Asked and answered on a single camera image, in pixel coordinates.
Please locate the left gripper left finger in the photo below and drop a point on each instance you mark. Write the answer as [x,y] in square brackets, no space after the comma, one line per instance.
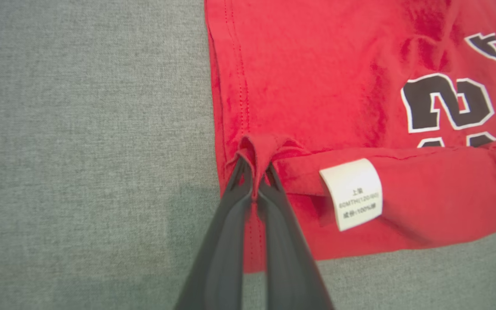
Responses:
[222,267]

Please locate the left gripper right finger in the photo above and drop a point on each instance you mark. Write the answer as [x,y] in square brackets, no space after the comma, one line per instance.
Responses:
[291,275]

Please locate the red basketball jersey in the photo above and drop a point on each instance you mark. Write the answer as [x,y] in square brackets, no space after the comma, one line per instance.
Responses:
[317,64]

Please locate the grey fabric sofa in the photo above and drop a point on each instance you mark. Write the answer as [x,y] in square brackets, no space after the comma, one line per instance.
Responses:
[80,129]

